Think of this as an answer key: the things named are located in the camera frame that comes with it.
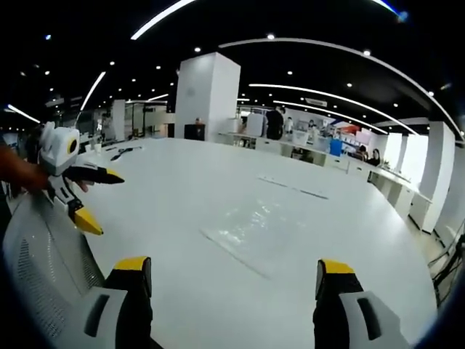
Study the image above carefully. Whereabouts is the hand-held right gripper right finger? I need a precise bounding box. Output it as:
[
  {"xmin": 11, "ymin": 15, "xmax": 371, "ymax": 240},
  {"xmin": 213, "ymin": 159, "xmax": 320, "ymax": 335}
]
[{"xmin": 312, "ymin": 258, "xmax": 412, "ymax": 349}]

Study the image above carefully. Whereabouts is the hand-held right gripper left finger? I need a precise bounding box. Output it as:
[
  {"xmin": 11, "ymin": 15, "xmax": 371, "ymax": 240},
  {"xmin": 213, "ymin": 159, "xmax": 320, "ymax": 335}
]
[{"xmin": 67, "ymin": 256, "xmax": 154, "ymax": 349}]

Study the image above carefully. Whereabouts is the large clear food packaging bag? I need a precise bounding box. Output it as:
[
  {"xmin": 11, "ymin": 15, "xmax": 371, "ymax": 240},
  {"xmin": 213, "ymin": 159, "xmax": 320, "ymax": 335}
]
[{"xmin": 198, "ymin": 198, "xmax": 330, "ymax": 281}]

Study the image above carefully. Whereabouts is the black tool on table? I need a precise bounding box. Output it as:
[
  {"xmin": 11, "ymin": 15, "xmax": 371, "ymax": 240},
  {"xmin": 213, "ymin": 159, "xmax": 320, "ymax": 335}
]
[{"xmin": 110, "ymin": 145, "xmax": 143, "ymax": 161}]

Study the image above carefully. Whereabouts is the black cabinet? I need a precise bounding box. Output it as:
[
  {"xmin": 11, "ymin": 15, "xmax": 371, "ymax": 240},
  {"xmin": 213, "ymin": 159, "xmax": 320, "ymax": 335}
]
[{"xmin": 183, "ymin": 123, "xmax": 206, "ymax": 141}]

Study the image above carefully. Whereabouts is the white counter row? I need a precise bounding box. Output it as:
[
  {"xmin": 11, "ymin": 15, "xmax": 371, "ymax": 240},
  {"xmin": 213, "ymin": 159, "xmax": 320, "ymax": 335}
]
[{"xmin": 217, "ymin": 131, "xmax": 434, "ymax": 233}]

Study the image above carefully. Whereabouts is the white square pillar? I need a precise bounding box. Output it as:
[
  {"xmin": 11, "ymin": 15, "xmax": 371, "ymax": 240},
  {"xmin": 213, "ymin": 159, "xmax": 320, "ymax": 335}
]
[{"xmin": 174, "ymin": 52, "xmax": 242, "ymax": 140}]

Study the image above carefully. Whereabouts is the white appliance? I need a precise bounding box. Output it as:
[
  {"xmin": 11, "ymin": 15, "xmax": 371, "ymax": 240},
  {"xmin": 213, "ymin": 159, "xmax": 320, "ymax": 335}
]
[{"xmin": 246, "ymin": 111, "xmax": 269, "ymax": 138}]

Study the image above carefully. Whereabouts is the bundle of black cables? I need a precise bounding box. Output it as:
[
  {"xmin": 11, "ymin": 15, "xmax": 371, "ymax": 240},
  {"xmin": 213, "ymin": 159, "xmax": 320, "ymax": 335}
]
[{"xmin": 428, "ymin": 221, "xmax": 465, "ymax": 302}]

